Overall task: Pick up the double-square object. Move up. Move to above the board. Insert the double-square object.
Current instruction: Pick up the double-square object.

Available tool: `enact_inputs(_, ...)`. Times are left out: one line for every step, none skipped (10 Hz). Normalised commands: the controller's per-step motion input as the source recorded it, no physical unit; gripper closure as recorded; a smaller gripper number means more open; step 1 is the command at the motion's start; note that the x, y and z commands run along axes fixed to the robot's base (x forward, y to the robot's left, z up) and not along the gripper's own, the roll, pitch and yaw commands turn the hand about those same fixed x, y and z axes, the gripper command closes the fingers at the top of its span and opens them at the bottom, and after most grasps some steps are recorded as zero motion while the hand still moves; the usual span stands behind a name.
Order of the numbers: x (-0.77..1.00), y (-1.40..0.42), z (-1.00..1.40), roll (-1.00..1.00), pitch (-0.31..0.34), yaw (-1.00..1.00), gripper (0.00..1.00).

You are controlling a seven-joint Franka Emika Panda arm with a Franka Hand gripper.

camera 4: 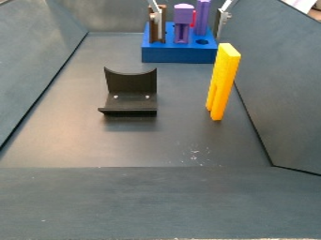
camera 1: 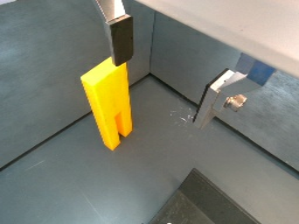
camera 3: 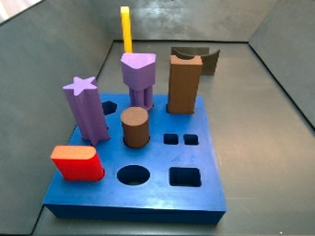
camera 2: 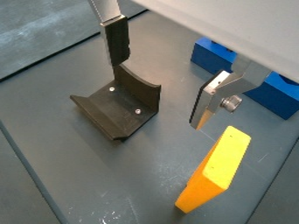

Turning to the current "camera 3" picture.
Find black curved holder bracket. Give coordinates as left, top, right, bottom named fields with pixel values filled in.
left=171, top=47, right=221, bottom=76

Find brown cylinder peg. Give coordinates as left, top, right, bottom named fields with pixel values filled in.
left=121, top=107, right=150, bottom=148

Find brown rectangular notched peg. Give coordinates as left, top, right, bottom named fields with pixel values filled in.
left=167, top=55, right=203, bottom=114

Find blue shape-sorter board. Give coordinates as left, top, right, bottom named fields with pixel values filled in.
left=43, top=94, right=227, bottom=224

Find yellow double-square block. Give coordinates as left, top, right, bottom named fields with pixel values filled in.
left=121, top=6, right=134, bottom=53

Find red rounded peg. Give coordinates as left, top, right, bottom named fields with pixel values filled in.
left=51, top=146, right=105, bottom=182

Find purple star peg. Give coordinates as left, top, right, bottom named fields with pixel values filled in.
left=63, top=77, right=110, bottom=146

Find purple triangular peg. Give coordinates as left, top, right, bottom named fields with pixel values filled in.
left=121, top=53, right=157, bottom=111

